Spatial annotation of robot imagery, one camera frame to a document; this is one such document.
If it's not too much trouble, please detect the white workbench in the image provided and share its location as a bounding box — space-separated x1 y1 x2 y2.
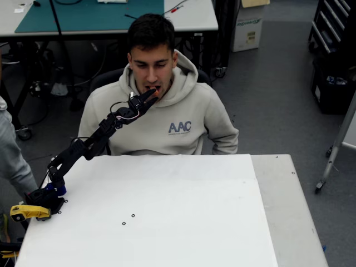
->
0 0 219 37

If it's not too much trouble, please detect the seated man in beige hoodie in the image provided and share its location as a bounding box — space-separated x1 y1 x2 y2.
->
77 13 240 156

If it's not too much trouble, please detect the grey caster wheel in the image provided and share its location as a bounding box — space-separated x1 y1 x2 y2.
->
16 126 33 141

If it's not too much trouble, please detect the black drawer cart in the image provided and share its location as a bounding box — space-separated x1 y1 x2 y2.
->
308 0 356 55

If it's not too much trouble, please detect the yellow clamp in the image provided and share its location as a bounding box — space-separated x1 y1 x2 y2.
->
10 205 52 223

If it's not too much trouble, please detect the red screwdriver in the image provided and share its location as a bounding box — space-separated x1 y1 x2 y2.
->
164 4 186 14

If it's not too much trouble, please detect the white cardboard box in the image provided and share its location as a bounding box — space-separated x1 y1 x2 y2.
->
230 0 270 53

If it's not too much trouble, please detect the black storage bin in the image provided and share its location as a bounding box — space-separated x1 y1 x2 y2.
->
310 55 356 115

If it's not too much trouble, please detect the standing person in grey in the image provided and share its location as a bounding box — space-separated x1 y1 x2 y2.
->
0 96 38 195

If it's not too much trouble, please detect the green cutting mat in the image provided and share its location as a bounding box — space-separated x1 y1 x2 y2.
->
14 0 165 33

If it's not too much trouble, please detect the white table sheet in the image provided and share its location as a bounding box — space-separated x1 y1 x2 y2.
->
14 154 279 267

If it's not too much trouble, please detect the yellow black hand tool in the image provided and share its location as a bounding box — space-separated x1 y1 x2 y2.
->
0 241 22 260

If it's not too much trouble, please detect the black office chair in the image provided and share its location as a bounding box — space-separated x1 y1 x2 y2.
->
89 68 212 95

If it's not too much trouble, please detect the grey metal stand leg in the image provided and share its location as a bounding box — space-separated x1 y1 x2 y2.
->
315 91 356 195

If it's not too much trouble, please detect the black stand pole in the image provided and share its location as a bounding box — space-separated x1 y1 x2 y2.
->
48 0 84 112

